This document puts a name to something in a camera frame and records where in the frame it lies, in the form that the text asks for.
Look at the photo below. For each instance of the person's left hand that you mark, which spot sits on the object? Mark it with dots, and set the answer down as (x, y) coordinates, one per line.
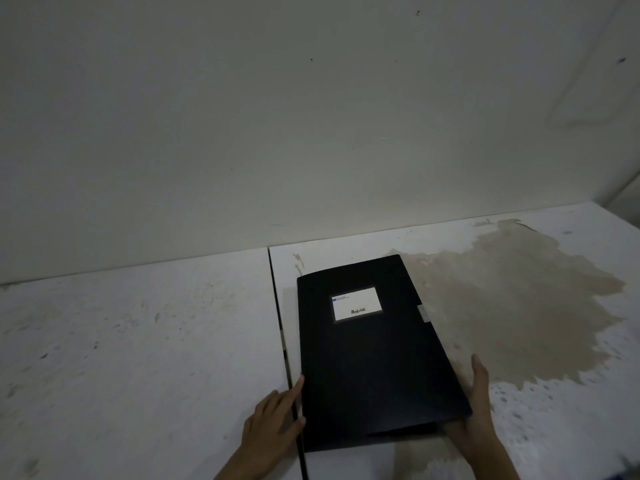
(265, 432)

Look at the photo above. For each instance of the person's right hand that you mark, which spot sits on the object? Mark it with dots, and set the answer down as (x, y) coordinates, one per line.
(477, 434)

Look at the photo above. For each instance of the person's right thumb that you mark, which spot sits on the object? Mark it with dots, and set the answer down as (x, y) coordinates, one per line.
(480, 384)

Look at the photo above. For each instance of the person's left thumb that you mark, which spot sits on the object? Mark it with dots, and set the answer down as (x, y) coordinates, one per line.
(296, 428)

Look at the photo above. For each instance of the black document folder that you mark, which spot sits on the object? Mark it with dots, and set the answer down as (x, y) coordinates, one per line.
(375, 359)

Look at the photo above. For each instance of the person's left forearm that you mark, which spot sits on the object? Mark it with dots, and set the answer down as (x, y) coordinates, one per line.
(247, 469)

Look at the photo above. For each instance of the person's right forearm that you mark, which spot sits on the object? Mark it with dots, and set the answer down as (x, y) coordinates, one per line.
(497, 467)

